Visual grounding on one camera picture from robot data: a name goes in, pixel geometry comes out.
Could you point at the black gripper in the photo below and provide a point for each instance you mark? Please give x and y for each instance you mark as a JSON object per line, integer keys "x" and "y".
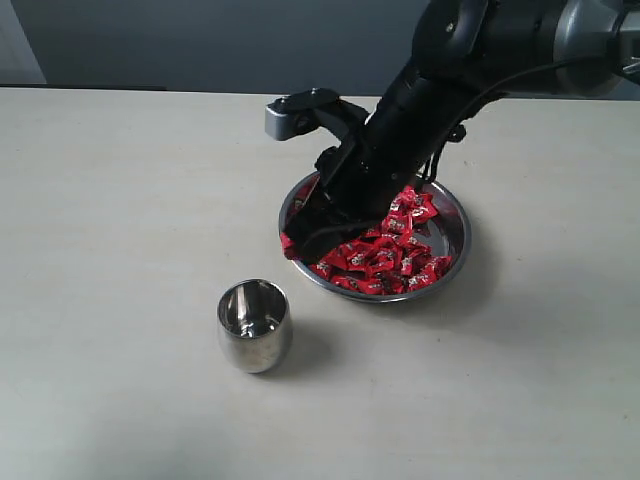
{"x": 360, "y": 177}

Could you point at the red candy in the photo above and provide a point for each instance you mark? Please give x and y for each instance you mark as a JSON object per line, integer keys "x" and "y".
{"x": 438, "y": 266}
{"x": 420, "y": 281}
{"x": 370, "y": 286}
{"x": 406, "y": 200}
{"x": 288, "y": 247}

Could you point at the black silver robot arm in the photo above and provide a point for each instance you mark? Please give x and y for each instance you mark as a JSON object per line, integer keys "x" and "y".
{"x": 464, "y": 56}

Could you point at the stainless steel cup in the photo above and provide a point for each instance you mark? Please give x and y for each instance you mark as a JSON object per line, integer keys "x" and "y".
{"x": 255, "y": 328}

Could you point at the round stainless steel plate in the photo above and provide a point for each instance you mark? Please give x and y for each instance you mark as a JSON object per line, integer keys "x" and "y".
{"x": 397, "y": 248}

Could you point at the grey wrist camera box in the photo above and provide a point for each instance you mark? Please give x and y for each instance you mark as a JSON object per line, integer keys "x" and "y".
{"x": 297, "y": 114}

